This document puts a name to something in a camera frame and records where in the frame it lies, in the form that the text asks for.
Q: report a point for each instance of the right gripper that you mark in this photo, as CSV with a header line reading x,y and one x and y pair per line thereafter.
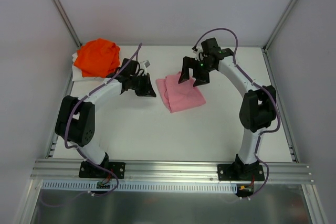
x,y
197,68

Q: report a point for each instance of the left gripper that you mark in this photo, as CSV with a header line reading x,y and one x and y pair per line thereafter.
x,y
142,84

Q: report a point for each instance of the pink t shirt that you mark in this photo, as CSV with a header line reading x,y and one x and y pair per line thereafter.
x,y
178,97

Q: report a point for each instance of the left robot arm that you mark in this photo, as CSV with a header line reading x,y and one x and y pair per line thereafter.
x,y
76,121

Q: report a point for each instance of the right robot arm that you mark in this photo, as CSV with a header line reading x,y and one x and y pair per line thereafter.
x,y
258,108

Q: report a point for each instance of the orange t shirt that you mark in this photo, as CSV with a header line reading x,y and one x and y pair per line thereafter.
x,y
98,58

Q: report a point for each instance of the white t shirt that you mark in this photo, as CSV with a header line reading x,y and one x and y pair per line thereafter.
x,y
77,73

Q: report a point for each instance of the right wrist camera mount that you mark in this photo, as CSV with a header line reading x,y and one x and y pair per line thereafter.
x,y
199,55

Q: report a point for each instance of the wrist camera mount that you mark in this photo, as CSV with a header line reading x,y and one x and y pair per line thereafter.
x,y
199,55
144,67

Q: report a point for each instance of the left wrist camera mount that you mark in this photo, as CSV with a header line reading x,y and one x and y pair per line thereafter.
x,y
144,67

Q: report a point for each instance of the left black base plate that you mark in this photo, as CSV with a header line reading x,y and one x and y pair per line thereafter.
x,y
88,170

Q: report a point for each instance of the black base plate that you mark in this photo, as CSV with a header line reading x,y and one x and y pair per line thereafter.
x,y
88,170
233,172

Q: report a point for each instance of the white slotted cable duct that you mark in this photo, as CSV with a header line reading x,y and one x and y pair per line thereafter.
x,y
222,188

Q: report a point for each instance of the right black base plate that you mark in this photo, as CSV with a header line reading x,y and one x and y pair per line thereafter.
x,y
233,172

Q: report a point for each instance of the aluminium front rail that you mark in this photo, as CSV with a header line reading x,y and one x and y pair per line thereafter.
x,y
156,171

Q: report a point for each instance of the right aluminium side rail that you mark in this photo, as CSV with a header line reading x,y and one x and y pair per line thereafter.
x,y
284,122

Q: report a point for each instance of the right aluminium corner post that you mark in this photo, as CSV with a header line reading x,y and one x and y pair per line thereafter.
x,y
284,16

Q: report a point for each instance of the aluminium corner post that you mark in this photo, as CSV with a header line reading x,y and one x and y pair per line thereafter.
x,y
284,16
66,21

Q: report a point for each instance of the left aluminium corner post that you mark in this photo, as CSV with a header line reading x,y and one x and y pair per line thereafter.
x,y
66,21

